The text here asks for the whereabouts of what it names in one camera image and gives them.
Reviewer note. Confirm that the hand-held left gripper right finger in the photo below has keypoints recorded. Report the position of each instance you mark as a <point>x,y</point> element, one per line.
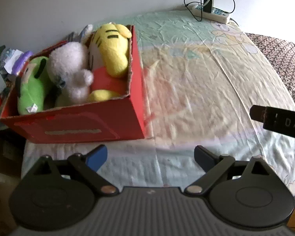
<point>203,156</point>

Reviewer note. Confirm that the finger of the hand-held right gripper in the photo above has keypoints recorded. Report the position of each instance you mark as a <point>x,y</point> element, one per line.
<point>257,114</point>

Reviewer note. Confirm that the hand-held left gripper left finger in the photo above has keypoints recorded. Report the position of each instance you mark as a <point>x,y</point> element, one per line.
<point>98,156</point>

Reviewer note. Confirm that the red cardboard box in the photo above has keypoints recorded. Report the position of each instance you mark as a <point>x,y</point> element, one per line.
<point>76,127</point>

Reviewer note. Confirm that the green plush toy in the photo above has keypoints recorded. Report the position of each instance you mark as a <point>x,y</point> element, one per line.
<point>32,91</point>

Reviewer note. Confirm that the white plush rabbit plaid ears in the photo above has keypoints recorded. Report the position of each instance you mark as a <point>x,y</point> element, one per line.
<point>68,66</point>

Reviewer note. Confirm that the yellow plush tiger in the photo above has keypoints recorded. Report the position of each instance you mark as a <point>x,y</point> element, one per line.
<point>113,49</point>

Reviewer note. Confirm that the brown patterned blanket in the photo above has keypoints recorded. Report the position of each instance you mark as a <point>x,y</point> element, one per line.
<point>282,61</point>

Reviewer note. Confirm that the bear print bedsheet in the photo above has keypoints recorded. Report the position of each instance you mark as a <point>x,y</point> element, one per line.
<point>199,78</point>

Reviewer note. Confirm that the white power strip with charger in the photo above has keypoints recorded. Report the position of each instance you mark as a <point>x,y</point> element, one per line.
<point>234,3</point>

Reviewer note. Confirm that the black power adapter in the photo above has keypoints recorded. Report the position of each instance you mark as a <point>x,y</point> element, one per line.
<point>208,4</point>

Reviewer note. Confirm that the purple packet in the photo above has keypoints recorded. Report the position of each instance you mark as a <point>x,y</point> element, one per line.
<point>22,62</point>

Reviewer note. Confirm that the pile of assorted clutter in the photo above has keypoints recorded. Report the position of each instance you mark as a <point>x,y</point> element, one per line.
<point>0,78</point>

